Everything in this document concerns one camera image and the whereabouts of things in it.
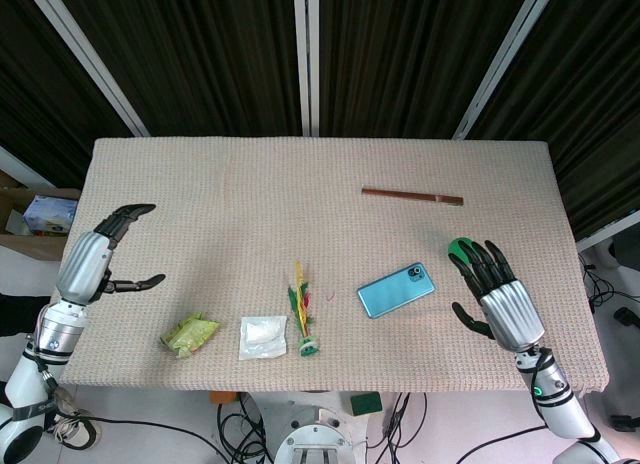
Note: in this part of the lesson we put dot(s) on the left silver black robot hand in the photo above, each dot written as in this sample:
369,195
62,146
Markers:
86,264

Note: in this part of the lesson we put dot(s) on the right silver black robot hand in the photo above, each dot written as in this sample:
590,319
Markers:
507,311

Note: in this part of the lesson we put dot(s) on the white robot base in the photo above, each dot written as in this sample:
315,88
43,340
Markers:
316,434

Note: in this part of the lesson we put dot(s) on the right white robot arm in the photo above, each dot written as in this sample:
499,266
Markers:
557,394

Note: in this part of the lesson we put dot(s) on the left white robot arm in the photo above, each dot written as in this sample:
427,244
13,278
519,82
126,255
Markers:
35,369

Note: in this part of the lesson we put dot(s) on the blue tissue box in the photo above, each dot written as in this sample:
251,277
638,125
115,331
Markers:
49,215

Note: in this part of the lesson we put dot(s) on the cardboard box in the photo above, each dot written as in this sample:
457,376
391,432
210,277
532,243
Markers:
30,224

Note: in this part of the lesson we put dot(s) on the green round object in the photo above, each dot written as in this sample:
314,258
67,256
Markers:
459,247

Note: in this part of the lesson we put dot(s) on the blue smartphone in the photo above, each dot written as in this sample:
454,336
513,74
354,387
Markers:
396,296

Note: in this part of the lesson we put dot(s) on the green snack packet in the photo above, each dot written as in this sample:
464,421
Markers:
190,333

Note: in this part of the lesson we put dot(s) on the brown wooden stick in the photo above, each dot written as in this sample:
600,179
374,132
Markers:
411,195

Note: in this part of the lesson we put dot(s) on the white sneaker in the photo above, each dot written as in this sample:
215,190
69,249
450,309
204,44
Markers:
72,426

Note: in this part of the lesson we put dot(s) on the green sponge block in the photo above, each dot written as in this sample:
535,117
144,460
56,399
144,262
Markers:
365,403

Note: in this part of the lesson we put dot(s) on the white plastic packet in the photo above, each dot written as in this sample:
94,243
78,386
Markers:
262,336

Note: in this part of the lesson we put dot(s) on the orange small object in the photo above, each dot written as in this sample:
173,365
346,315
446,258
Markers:
224,397

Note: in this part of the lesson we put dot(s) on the colourful feather shuttlecock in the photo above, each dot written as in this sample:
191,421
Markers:
303,309

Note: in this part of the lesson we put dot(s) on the beige woven table cloth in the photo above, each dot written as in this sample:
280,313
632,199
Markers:
320,224

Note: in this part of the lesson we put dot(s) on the black curtain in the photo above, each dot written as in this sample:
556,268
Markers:
400,54

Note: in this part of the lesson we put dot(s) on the white window frame post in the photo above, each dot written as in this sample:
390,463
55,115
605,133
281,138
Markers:
90,54
306,59
505,59

